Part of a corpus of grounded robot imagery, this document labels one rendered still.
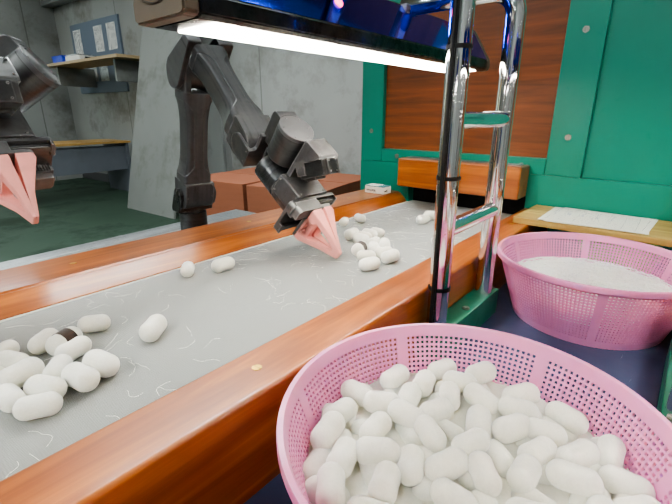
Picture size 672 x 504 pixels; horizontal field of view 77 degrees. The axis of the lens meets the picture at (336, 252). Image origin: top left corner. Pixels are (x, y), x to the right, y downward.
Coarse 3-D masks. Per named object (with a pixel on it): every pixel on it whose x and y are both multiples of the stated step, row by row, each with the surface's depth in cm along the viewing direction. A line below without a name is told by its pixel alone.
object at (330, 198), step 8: (272, 192) 69; (280, 200) 68; (296, 200) 64; (320, 200) 68; (328, 200) 70; (288, 208) 64; (280, 216) 66; (288, 216) 66; (280, 224) 66; (288, 224) 68; (296, 224) 69
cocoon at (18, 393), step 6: (6, 384) 34; (12, 384) 34; (0, 390) 34; (6, 390) 33; (12, 390) 33; (18, 390) 34; (0, 396) 33; (6, 396) 33; (12, 396) 33; (18, 396) 33; (0, 402) 33; (6, 402) 33; (12, 402) 33; (0, 408) 33; (6, 408) 33
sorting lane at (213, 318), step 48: (288, 240) 79; (144, 288) 57; (192, 288) 57; (240, 288) 57; (288, 288) 57; (336, 288) 57; (0, 336) 45; (96, 336) 45; (192, 336) 45; (240, 336) 45; (144, 384) 37; (0, 432) 32; (48, 432) 32; (0, 480) 27
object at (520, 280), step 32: (512, 256) 70; (544, 256) 73; (608, 256) 70; (640, 256) 67; (512, 288) 62; (544, 288) 55; (576, 288) 51; (608, 288) 50; (544, 320) 58; (576, 320) 54; (608, 320) 52; (640, 320) 51
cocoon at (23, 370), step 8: (24, 360) 37; (32, 360) 37; (40, 360) 38; (8, 368) 36; (16, 368) 36; (24, 368) 36; (32, 368) 37; (40, 368) 37; (0, 376) 35; (8, 376) 35; (16, 376) 36; (24, 376) 36; (0, 384) 35; (16, 384) 36
